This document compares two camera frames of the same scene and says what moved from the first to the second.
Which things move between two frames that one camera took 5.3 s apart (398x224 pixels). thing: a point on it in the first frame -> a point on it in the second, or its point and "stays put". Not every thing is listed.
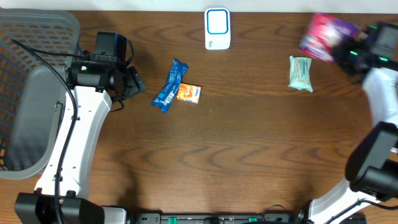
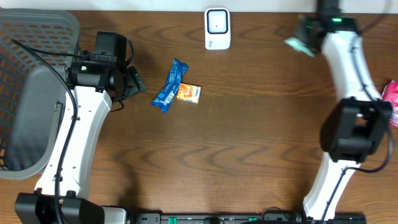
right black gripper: [337, 52] -> [301, 32]
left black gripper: [131, 81] stays put
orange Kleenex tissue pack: [189, 93] stays put
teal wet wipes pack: [300, 73] -> [297, 45]
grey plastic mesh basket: [30, 100] stays put
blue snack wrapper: [165, 98] stays put
